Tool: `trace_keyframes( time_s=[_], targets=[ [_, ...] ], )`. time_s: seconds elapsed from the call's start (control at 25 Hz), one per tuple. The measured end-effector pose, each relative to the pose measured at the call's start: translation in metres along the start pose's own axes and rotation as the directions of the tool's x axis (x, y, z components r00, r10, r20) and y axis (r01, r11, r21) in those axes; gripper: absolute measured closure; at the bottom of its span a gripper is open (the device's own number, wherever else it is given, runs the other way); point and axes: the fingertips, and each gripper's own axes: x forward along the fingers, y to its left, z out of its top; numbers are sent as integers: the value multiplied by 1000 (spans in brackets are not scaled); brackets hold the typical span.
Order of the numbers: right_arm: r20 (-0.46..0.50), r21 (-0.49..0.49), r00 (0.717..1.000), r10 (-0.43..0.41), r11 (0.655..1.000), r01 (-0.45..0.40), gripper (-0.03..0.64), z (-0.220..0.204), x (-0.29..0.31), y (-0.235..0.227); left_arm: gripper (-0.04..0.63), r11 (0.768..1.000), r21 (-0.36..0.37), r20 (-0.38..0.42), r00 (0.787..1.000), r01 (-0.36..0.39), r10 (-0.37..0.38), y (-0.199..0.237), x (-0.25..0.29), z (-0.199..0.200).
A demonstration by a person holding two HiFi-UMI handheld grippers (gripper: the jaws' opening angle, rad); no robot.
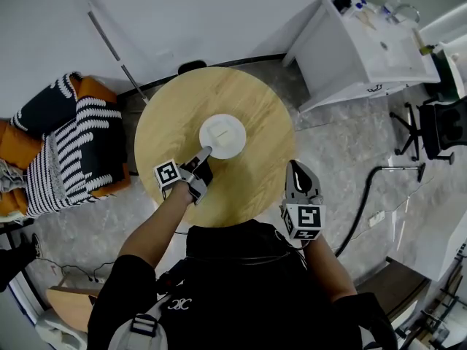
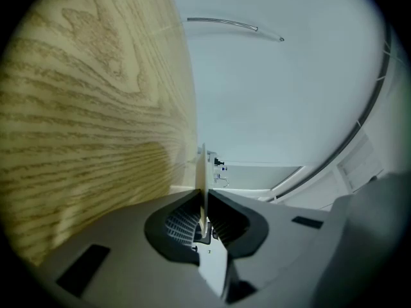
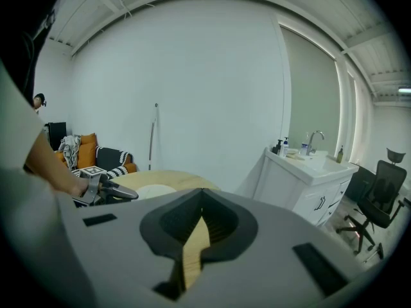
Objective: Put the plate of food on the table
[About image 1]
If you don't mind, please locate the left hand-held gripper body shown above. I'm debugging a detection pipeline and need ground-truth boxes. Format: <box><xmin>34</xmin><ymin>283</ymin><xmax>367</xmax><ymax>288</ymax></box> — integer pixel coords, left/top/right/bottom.
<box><xmin>153</xmin><ymin>156</ymin><xmax>215</xmax><ymax>206</ymax></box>

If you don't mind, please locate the black chair back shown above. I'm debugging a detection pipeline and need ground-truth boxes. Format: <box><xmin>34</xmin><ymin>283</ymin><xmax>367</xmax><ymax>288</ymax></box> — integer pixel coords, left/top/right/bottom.
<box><xmin>177</xmin><ymin>60</ymin><xmax>208</xmax><ymax>77</ymax></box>

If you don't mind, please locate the black white striped blanket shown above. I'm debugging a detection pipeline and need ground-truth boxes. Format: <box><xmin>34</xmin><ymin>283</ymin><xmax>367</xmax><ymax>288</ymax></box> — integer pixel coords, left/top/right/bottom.
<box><xmin>9</xmin><ymin>71</ymin><xmax>128</xmax><ymax>219</ymax></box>

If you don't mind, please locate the light wooden board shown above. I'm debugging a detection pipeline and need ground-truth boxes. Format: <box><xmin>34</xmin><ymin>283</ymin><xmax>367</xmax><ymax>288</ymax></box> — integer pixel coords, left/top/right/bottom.
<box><xmin>45</xmin><ymin>285</ymin><xmax>100</xmax><ymax>334</ymax></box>

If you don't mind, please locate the person's right forearm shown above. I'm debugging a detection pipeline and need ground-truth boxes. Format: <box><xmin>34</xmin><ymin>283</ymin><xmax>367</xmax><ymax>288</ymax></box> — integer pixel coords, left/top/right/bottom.
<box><xmin>301</xmin><ymin>236</ymin><xmax>358</xmax><ymax>301</ymax></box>

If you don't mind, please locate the orange armchair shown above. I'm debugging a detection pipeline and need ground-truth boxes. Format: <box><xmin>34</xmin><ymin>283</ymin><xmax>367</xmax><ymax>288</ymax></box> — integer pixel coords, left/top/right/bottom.
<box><xmin>0</xmin><ymin>72</ymin><xmax>132</xmax><ymax>219</ymax></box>

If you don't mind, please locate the person's left forearm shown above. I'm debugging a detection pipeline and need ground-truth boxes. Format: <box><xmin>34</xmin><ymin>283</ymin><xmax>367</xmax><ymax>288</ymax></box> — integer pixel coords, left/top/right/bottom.
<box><xmin>117</xmin><ymin>181</ymin><xmax>195</xmax><ymax>270</ymax></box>

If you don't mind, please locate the grey backpack strap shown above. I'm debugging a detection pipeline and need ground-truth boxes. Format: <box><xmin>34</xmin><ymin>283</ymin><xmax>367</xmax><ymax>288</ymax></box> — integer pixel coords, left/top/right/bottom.
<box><xmin>108</xmin><ymin>292</ymin><xmax>173</xmax><ymax>350</ymax></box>

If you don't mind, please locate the white plate of food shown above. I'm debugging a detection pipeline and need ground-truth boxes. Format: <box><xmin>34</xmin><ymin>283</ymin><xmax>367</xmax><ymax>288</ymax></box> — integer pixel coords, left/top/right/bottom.
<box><xmin>198</xmin><ymin>113</ymin><xmax>247</xmax><ymax>160</ymax></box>

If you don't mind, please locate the round wooden table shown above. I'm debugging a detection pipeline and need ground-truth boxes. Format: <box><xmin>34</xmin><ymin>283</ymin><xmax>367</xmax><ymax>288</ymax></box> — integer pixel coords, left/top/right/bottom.
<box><xmin>134</xmin><ymin>66</ymin><xmax>296</xmax><ymax>228</ymax></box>

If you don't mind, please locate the thin black floor cable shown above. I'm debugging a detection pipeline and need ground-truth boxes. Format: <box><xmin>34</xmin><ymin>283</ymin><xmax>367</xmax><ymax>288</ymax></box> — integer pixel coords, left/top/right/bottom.
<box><xmin>35</xmin><ymin>256</ymin><xmax>116</xmax><ymax>283</ymax></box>

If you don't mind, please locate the white sink cabinet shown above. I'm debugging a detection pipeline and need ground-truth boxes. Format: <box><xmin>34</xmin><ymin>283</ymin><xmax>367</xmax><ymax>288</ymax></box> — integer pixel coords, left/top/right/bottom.
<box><xmin>282</xmin><ymin>0</ymin><xmax>441</xmax><ymax>114</ymax></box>

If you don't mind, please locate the black office chair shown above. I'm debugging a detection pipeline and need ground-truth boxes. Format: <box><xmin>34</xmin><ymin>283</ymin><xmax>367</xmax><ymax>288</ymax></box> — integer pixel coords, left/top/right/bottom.
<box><xmin>388</xmin><ymin>96</ymin><xmax>467</xmax><ymax>166</ymax></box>

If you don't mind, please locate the chrome faucet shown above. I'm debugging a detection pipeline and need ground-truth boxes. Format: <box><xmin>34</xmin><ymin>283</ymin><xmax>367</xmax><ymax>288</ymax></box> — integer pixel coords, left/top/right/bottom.
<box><xmin>385</xmin><ymin>0</ymin><xmax>421</xmax><ymax>26</ymax></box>

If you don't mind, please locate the person's black shirt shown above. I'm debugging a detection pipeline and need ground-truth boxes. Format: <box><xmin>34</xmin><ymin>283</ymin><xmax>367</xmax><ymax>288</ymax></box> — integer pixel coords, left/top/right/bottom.
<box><xmin>86</xmin><ymin>218</ymin><xmax>399</xmax><ymax>350</ymax></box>

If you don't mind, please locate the dark wooden side table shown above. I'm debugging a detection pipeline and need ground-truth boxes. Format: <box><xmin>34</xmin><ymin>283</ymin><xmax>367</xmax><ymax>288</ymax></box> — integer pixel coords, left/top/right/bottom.
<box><xmin>355</xmin><ymin>256</ymin><xmax>432</xmax><ymax>323</ymax></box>

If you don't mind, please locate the black vacuum hose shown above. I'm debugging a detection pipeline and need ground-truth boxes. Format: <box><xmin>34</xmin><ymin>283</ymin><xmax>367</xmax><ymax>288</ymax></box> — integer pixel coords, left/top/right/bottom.
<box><xmin>333</xmin><ymin>162</ymin><xmax>427</xmax><ymax>259</ymax></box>

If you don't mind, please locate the long metal pole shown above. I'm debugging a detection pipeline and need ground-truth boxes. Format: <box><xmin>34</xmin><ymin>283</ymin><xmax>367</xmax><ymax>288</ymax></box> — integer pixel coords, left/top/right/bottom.
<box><xmin>69</xmin><ymin>0</ymin><xmax>151</xmax><ymax>106</ymax></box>

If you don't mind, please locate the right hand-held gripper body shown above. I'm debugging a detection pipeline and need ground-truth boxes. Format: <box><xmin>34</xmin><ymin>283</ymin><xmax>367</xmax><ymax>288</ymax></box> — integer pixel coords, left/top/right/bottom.
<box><xmin>279</xmin><ymin>160</ymin><xmax>327</xmax><ymax>241</ymax></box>

